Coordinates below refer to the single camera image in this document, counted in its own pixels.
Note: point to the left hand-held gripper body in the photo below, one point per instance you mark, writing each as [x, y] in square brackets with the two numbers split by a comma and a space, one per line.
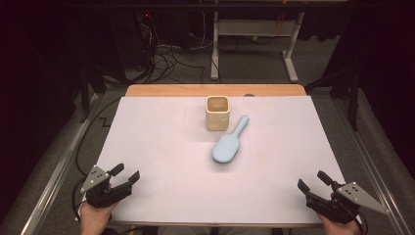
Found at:
[98, 194]

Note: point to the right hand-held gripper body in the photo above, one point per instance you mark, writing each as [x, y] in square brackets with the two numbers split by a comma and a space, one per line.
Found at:
[336, 209]

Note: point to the light blue hairbrush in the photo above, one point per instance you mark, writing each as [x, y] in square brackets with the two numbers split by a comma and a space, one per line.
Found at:
[226, 147]

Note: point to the beige square cup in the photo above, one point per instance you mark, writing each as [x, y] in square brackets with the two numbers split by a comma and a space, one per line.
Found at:
[218, 122]

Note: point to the person's right hand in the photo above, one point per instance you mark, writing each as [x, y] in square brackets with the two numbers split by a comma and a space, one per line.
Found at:
[341, 229]

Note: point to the person's left hand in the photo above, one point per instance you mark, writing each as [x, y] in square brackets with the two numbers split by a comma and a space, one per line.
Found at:
[94, 220]

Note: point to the white table sheet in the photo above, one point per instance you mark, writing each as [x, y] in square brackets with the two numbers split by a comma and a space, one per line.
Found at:
[169, 147]

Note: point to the black metal stand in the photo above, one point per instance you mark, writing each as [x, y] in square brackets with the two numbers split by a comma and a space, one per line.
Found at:
[85, 98]
[354, 107]

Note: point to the black computer tower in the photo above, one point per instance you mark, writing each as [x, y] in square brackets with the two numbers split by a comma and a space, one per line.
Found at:
[130, 42]

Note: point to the small yellow-green ball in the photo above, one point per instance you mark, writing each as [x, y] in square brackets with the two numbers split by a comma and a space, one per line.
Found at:
[254, 38]

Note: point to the aluminium floor rail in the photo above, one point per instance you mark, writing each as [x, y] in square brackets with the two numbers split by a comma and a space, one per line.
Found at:
[368, 163]
[55, 176]

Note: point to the white metal desk frame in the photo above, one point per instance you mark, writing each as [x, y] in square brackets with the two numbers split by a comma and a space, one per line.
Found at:
[254, 27]

